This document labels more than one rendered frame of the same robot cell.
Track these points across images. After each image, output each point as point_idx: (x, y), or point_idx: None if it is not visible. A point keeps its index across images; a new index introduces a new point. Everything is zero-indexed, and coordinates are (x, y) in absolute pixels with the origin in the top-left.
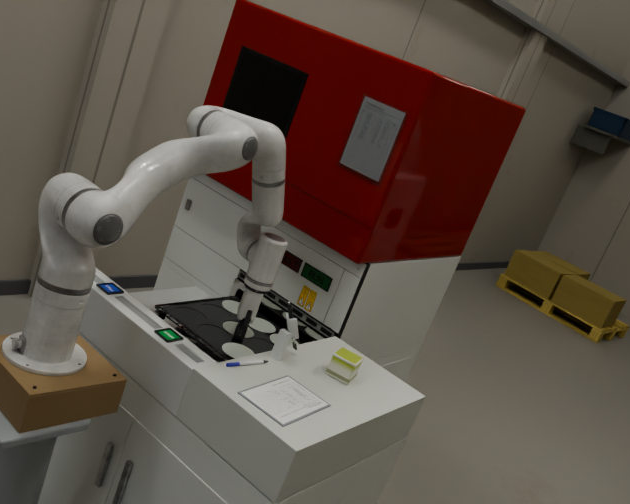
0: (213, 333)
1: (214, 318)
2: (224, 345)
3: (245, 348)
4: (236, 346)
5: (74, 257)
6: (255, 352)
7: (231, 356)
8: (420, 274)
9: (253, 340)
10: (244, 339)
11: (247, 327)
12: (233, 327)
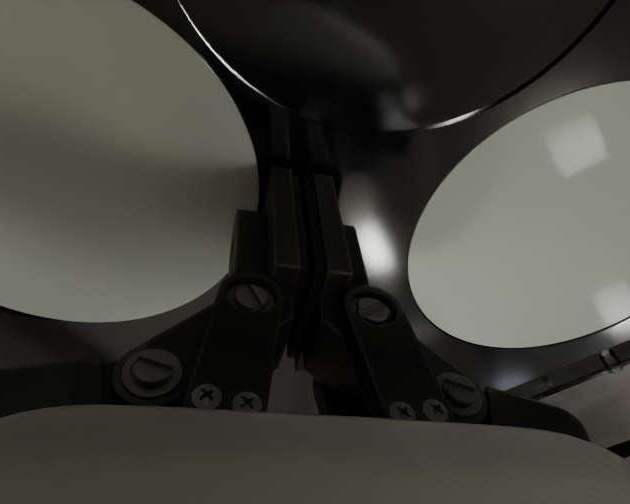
0: (293, 381)
1: None
2: (474, 333)
3: (507, 171)
4: (476, 250)
5: None
6: (597, 64)
7: None
8: None
9: (263, 15)
10: (297, 149)
11: (409, 324)
12: (51, 234)
